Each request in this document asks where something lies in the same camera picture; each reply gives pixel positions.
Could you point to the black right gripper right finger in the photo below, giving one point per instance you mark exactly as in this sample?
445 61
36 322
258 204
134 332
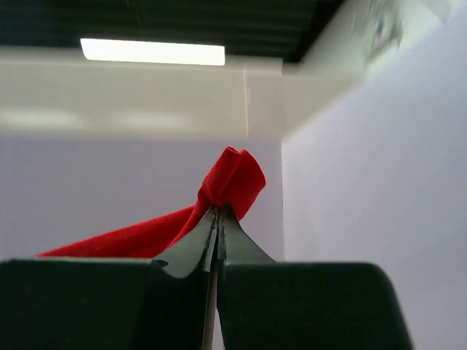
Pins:
265 304

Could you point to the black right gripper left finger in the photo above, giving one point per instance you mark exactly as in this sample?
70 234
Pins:
109 303

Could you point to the red t shirt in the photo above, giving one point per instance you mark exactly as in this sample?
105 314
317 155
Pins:
235 179

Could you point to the rectangular ceiling light panel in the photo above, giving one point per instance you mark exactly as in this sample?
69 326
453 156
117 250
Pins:
152 52

